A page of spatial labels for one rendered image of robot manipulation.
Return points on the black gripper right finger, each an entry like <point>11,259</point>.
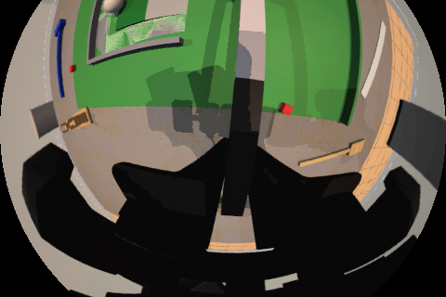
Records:
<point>277,195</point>

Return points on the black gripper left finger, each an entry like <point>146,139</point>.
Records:
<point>195,189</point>

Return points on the beige ball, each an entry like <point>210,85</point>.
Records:
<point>113,5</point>

